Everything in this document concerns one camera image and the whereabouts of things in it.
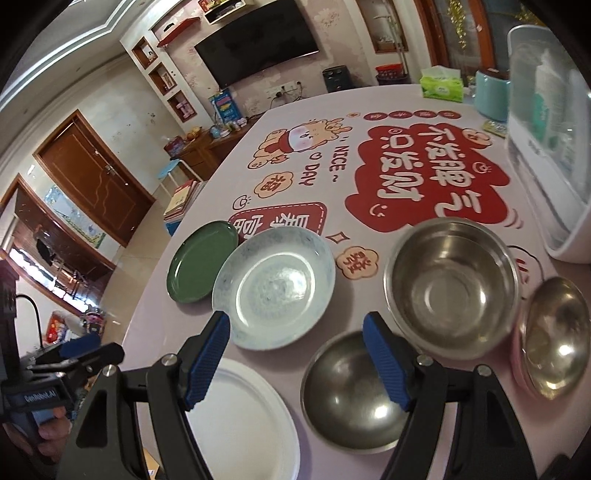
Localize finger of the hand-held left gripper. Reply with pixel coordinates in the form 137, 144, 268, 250
59, 332, 103, 361
28, 343, 125, 376

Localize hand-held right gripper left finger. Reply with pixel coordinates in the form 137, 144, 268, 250
55, 311, 232, 480

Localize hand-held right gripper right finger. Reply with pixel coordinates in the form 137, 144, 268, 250
362, 311, 541, 480

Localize small steel bowl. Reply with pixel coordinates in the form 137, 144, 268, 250
300, 330, 411, 455

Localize plain white plate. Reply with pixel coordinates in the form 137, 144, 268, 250
185, 357, 301, 480

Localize green plate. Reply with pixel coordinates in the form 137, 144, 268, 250
167, 220, 239, 304

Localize large steel bowl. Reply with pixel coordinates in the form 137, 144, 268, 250
383, 218, 522, 361

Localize blue patterned white plate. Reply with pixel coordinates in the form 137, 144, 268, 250
211, 227, 336, 350

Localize pink steel bowl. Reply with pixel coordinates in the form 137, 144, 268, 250
512, 276, 591, 401

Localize person's left hand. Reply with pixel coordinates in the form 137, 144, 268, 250
36, 406, 70, 464

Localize stack of books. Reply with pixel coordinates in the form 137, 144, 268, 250
163, 179, 208, 221

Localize printed pink tablecloth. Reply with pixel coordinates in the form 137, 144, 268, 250
121, 82, 591, 480

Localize round white-legged stool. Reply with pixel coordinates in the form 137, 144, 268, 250
157, 158, 204, 195

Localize wooden television cabinet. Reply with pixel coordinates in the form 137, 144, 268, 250
164, 117, 259, 183

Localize cluster of small bottles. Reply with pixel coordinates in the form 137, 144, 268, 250
210, 117, 250, 137

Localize blue printed box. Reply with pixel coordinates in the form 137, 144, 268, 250
208, 88, 243, 125

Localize white dish cabinet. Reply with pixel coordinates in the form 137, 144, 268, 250
505, 25, 591, 278

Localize green tissue box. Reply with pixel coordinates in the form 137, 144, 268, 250
419, 66, 464, 103

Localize teal kitchen appliance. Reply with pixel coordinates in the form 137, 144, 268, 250
475, 68, 512, 121

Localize red basket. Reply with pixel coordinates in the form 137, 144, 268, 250
375, 64, 409, 86

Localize gold hanging ornament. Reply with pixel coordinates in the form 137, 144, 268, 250
449, 0, 468, 52

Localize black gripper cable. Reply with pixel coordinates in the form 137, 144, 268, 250
16, 294, 47, 347

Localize black power cord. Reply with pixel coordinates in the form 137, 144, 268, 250
510, 247, 546, 278

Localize white wall socket strip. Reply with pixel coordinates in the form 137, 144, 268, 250
265, 82, 305, 97

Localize red wall shelf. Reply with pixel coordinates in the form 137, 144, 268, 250
157, 17, 204, 48

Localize black wall television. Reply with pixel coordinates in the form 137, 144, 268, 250
193, 2, 321, 88

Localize white wall shelf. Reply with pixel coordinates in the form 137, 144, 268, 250
203, 0, 245, 25

